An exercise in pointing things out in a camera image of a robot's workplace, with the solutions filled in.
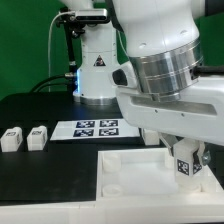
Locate white thin cable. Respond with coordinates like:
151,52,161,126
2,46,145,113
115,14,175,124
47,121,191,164
47,11,76,93

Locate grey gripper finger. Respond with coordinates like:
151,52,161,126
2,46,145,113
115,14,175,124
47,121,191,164
159,133,181,156
193,142,211,166

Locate white U-shaped fence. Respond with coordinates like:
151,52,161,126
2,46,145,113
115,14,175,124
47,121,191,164
0,198,224,224

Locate black cables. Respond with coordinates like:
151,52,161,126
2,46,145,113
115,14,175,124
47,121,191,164
29,73,80,94

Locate white square tabletop tray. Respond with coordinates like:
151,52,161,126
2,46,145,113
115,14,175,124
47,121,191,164
96,148,224,204

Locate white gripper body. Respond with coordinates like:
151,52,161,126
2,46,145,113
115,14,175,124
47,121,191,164
111,62,224,145

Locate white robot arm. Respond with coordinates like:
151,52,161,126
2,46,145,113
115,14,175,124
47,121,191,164
98,0,224,146

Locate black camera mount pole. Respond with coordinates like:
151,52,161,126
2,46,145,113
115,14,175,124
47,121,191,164
56,14,85,73

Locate grey mounted camera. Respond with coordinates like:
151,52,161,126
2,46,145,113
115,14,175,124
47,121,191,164
75,9,108,23

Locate white sheet with markers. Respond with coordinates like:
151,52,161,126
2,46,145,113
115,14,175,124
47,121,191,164
51,119,140,140

